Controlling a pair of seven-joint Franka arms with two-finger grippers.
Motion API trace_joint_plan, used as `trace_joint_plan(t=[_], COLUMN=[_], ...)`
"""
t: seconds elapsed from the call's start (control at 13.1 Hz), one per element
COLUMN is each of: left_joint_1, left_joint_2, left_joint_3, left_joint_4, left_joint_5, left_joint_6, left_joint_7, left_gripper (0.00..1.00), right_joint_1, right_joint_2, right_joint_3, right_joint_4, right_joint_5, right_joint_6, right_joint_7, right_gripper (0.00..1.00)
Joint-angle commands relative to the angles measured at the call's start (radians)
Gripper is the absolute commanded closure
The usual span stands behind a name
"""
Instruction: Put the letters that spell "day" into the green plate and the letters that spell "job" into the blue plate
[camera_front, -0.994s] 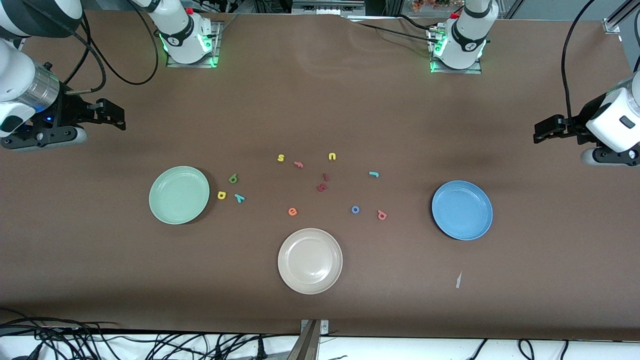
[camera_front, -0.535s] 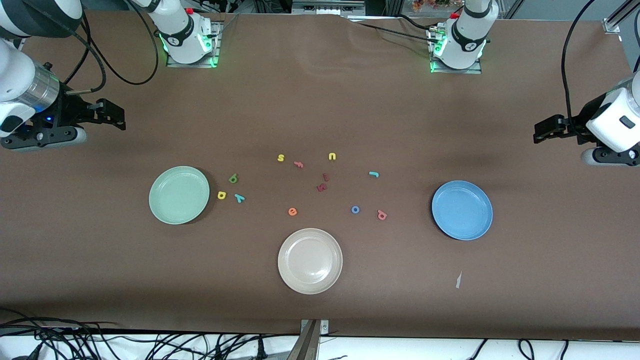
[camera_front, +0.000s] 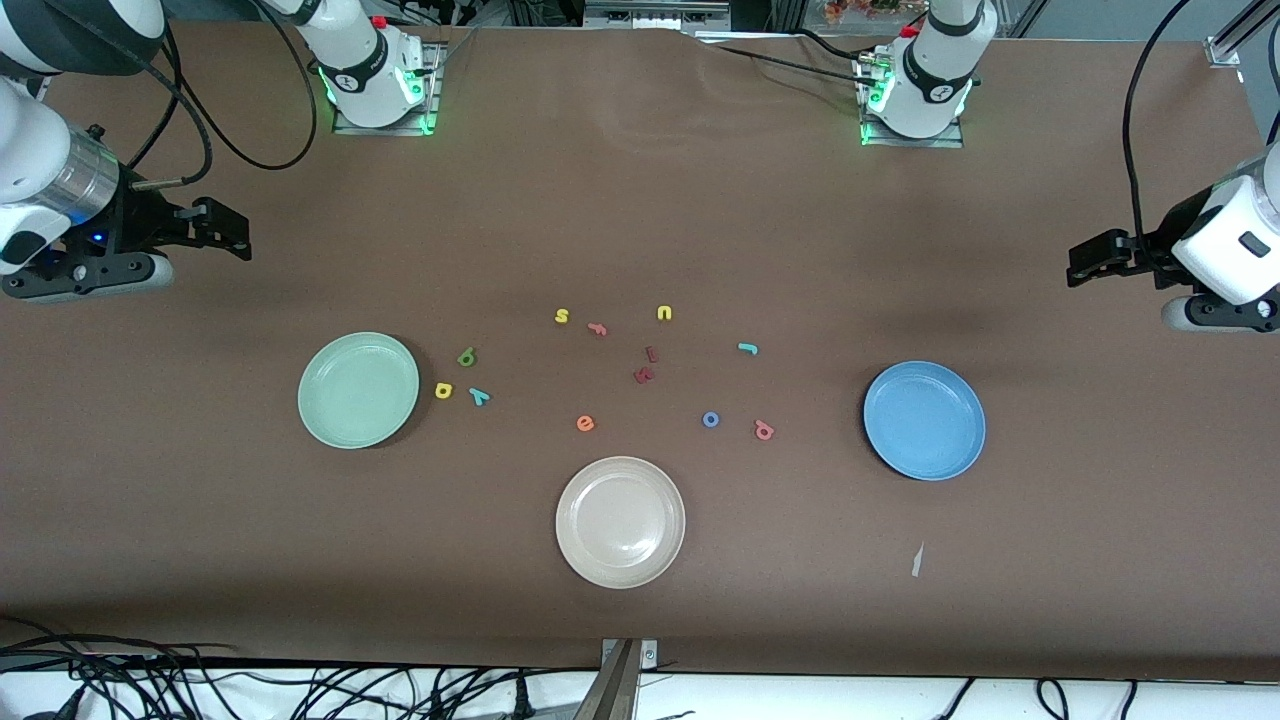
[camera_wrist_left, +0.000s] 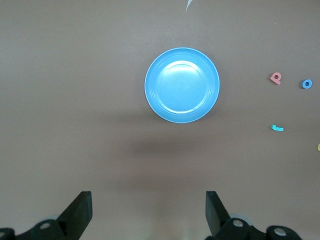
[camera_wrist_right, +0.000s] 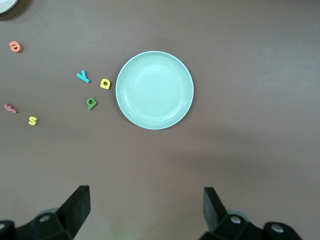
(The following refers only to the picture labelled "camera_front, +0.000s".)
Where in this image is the blue plate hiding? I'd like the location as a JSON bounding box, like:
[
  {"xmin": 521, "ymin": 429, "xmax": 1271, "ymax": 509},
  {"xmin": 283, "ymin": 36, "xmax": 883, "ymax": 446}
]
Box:
[{"xmin": 863, "ymin": 361, "xmax": 987, "ymax": 482}]

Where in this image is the aluminium frame profile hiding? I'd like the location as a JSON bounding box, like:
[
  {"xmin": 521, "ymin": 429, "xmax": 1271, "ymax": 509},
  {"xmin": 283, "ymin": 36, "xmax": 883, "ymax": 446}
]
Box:
[{"xmin": 1205, "ymin": 0, "xmax": 1280, "ymax": 69}]

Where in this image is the beige plate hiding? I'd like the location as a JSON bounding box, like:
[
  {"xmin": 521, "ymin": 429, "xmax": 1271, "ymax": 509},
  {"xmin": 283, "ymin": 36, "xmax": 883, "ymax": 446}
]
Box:
[{"xmin": 555, "ymin": 456, "xmax": 687, "ymax": 590}]

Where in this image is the black cable across table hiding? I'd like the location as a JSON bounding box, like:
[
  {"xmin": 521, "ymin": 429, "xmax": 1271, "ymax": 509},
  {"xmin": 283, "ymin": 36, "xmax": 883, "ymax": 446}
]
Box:
[{"xmin": 712, "ymin": 42, "xmax": 881, "ymax": 89}]

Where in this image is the black tangled floor cable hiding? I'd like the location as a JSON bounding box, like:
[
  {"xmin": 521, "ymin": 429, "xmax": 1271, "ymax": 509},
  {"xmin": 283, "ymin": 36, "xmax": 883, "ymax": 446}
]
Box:
[{"xmin": 0, "ymin": 615, "xmax": 601, "ymax": 720}]

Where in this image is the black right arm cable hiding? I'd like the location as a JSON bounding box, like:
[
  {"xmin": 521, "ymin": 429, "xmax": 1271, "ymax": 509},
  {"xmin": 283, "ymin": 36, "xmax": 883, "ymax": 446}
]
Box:
[{"xmin": 125, "ymin": 0, "xmax": 319, "ymax": 191}]

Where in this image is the metal bracket at table edge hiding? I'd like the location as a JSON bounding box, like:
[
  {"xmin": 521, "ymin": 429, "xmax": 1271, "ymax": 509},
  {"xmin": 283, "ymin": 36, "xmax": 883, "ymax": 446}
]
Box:
[{"xmin": 575, "ymin": 638, "xmax": 659, "ymax": 720}]

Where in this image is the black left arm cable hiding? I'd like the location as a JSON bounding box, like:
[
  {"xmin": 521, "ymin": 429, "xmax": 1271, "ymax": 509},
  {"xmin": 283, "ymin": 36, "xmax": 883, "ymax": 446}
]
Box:
[{"xmin": 1120, "ymin": 0, "xmax": 1196, "ymax": 266}]

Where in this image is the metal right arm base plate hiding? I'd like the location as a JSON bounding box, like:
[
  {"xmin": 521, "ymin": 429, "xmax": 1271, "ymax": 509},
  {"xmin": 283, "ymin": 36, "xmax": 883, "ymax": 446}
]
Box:
[{"xmin": 333, "ymin": 45, "xmax": 441, "ymax": 137}]

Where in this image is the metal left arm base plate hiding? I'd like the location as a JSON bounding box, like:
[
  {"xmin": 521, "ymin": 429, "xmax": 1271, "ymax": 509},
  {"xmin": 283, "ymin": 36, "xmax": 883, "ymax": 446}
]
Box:
[{"xmin": 860, "ymin": 55, "xmax": 966, "ymax": 149}]

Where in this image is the grey box behind table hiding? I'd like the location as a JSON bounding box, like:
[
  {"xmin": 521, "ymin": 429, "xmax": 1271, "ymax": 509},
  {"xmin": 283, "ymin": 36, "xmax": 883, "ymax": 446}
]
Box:
[{"xmin": 583, "ymin": 0, "xmax": 733, "ymax": 31}]

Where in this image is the green plate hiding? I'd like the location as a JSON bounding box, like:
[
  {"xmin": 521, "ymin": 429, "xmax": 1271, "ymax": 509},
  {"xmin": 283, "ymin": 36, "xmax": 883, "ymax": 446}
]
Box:
[{"xmin": 297, "ymin": 332, "xmax": 421, "ymax": 450}]

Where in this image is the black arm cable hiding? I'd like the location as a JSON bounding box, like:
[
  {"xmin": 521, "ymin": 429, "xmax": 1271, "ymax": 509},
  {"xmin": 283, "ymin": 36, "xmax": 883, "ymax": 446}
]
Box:
[
  {"xmin": 125, "ymin": 0, "xmax": 319, "ymax": 191},
  {"xmin": 1120, "ymin": 0, "xmax": 1196, "ymax": 266}
]

